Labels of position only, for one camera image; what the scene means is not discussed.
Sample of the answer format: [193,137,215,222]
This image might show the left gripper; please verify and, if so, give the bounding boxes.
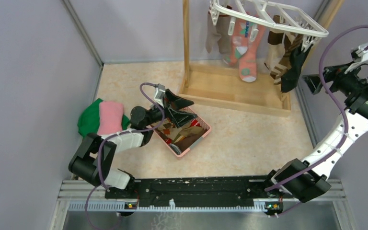
[144,89,197,127]

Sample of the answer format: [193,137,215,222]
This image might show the black sock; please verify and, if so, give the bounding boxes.
[281,45,312,93]

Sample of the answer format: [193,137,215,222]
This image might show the white clip hanger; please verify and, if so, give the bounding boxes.
[209,0,329,52]

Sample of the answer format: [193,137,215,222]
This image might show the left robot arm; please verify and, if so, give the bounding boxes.
[68,89,197,198]

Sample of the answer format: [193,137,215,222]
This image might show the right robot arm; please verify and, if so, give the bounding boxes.
[262,65,368,203]

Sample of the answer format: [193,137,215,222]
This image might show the striped socks in basket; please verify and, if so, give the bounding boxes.
[155,119,208,153]

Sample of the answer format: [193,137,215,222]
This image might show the pink plastic basket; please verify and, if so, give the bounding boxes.
[149,106,212,159]

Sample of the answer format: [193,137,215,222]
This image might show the wooden rack stand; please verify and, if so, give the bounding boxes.
[178,0,346,118]

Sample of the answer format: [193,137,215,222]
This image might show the pink folded cloth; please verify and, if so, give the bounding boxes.
[97,101,124,135]

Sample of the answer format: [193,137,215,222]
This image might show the pink sock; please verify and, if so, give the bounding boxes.
[224,17,250,66]
[239,24,265,83]

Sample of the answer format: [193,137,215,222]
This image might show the maroon striped sock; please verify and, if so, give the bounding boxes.
[205,14,222,54]
[216,15,231,55]

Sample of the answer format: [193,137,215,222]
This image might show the green cloth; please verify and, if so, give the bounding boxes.
[77,98,130,137]

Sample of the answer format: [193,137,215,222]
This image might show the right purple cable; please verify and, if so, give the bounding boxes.
[264,24,368,218]

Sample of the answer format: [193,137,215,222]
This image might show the purple cable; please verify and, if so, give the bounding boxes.
[85,82,166,230]
[264,24,368,218]

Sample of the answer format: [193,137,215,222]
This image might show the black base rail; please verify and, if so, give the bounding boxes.
[105,175,293,216]

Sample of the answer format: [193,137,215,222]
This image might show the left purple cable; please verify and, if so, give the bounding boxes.
[85,82,166,230]

